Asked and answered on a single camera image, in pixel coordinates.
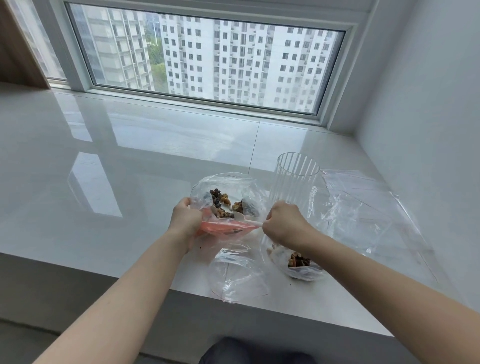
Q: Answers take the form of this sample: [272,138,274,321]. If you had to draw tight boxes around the person's right hand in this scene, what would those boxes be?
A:
[262,200,320,251]

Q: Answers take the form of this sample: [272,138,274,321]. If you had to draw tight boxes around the person's left hand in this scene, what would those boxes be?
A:
[166,197,205,256]

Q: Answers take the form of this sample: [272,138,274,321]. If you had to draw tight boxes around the clear red-zip bag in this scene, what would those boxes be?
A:
[189,172,269,241]

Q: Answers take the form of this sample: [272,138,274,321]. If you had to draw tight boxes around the person's right forearm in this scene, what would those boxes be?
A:
[298,228,480,364]

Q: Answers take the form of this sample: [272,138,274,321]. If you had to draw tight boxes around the person's left forearm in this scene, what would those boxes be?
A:
[33,228,193,364]

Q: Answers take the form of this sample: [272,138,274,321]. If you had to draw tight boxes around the clear bag holding nuts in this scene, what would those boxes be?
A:
[264,240,324,283]

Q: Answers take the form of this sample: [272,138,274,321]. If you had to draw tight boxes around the mixed nuts heap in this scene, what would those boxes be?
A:
[287,252,313,269]
[208,188,259,220]

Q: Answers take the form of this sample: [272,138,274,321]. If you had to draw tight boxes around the empty clear plastic bag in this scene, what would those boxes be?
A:
[208,243,270,304]

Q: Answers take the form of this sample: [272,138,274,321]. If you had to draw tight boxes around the clear ribbed tumbler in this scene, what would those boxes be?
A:
[268,151,332,230]

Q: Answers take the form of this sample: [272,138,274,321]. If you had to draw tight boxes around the large clear plastic bag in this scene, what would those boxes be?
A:
[310,168,440,286]

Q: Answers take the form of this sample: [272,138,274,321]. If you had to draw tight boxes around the person's dark trousers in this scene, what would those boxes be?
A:
[198,336,316,364]

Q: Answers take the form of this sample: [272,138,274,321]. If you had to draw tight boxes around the green trees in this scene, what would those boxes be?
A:
[145,21,170,94]

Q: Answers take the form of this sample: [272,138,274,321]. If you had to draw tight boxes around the white apartment building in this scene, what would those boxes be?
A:
[157,14,339,114]

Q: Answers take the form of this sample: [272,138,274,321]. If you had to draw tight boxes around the grey apartment building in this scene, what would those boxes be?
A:
[70,4,155,92]

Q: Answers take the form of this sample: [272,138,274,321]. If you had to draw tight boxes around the wooden panel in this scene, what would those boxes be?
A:
[0,0,52,90]

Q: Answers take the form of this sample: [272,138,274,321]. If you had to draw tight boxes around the white window frame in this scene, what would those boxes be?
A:
[40,0,380,130]

